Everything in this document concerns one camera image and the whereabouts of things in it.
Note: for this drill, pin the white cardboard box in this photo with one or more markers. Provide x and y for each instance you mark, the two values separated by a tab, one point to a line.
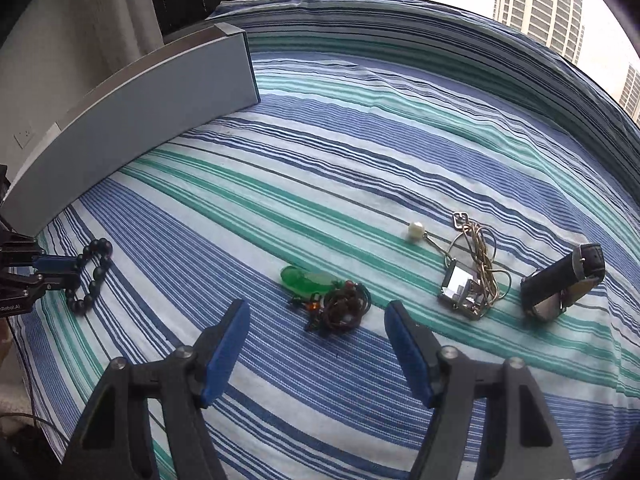
150	100

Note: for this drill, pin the blue green striped bed sheet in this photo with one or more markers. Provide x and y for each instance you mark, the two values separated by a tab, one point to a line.
325	160

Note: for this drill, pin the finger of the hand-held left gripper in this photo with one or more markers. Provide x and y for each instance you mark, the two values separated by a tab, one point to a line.
55	263
62	285

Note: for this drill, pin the high-rise buildings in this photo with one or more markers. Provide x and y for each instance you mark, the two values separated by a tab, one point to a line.
540	0

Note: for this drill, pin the white curtain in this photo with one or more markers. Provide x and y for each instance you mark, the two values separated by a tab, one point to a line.
120	0

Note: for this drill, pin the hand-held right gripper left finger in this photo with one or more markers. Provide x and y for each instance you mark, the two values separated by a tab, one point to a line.
225	355

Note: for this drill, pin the white pearl pendant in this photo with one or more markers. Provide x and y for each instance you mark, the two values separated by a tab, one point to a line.
416	231

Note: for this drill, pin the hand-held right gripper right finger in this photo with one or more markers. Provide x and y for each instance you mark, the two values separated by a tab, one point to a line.
410	355

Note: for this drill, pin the white wall socket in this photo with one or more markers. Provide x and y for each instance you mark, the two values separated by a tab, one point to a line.
23	136

